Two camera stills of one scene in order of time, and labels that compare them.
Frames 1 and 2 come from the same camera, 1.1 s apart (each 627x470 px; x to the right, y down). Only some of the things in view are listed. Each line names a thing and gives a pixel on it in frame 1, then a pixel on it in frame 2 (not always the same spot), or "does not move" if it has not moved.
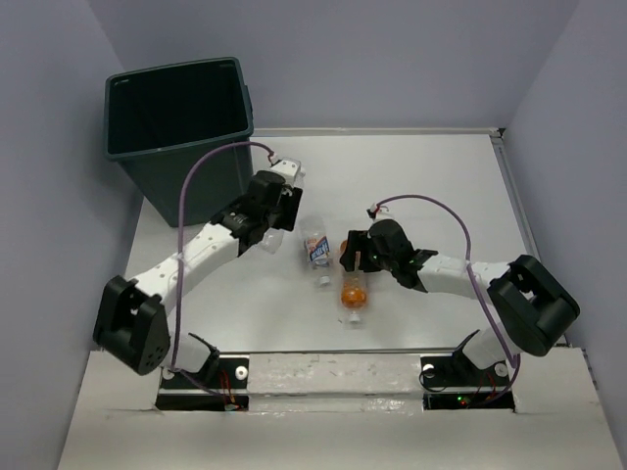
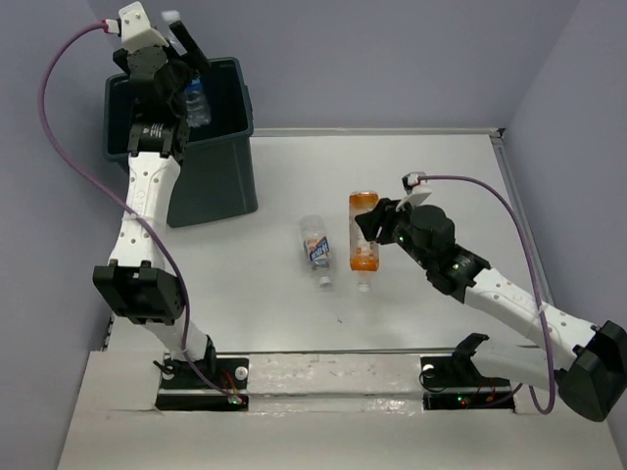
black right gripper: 358,240 to 383,213
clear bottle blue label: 271,240 to 198,107
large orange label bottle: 354,292 to 363,253
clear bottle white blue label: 316,243 does not move
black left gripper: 290,205 to 198,61
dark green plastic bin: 156,117 does not move
